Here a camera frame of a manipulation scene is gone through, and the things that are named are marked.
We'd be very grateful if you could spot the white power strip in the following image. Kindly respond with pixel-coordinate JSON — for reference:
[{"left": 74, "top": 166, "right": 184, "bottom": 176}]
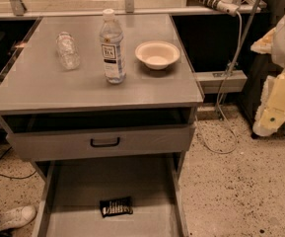
[{"left": 194, "top": 0, "right": 239, "bottom": 17}]

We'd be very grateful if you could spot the grey top drawer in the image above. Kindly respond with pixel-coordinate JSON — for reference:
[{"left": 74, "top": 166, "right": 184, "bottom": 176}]
[{"left": 7, "top": 124, "right": 194, "bottom": 162}]

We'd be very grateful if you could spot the white paper bowl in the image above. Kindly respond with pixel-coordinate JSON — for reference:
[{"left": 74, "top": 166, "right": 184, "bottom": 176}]
[{"left": 135, "top": 40, "right": 180, "bottom": 70}]

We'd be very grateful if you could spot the black floor cable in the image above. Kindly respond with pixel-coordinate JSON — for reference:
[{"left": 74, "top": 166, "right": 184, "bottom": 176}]
[{"left": 0, "top": 146, "right": 37, "bottom": 181}]

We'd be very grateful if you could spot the black rxbar chocolate wrapper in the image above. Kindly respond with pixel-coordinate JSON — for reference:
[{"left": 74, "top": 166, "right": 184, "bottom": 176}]
[{"left": 100, "top": 197, "right": 133, "bottom": 217}]

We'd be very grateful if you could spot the white sneaker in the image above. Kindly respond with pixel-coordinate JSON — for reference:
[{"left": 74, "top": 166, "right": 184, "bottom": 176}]
[{"left": 0, "top": 205, "right": 36, "bottom": 231}]

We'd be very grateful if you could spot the black drawer handle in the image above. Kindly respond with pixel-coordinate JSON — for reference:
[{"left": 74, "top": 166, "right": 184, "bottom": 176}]
[{"left": 90, "top": 137, "right": 120, "bottom": 148}]

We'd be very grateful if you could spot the grey metal rail beam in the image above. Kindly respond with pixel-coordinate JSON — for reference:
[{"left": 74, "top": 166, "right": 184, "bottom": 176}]
[{"left": 195, "top": 70, "right": 248, "bottom": 94}]

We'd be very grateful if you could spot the white power cable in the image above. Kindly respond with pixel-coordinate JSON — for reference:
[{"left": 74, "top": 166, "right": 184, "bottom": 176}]
[{"left": 195, "top": 11, "right": 243, "bottom": 155}]

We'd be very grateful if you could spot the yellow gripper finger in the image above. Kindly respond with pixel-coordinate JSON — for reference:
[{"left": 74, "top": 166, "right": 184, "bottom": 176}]
[
  {"left": 250, "top": 28, "right": 276, "bottom": 54},
  {"left": 252, "top": 70, "right": 285, "bottom": 136}
]

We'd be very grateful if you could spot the grey drawer cabinet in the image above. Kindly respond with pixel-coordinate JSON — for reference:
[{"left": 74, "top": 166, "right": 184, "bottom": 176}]
[{"left": 0, "top": 15, "right": 203, "bottom": 176}]

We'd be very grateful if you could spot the upright tea bottle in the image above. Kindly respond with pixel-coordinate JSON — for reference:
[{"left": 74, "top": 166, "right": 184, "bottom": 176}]
[{"left": 100, "top": 9, "right": 126, "bottom": 84}]

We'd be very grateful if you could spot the open grey middle drawer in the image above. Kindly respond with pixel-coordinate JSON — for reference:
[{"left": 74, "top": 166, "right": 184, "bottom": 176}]
[{"left": 32, "top": 154, "right": 189, "bottom": 237}]

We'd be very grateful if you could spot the metal frame shelf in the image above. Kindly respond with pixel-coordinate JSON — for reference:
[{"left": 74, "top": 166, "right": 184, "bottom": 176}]
[{"left": 0, "top": 0, "right": 268, "bottom": 20}]

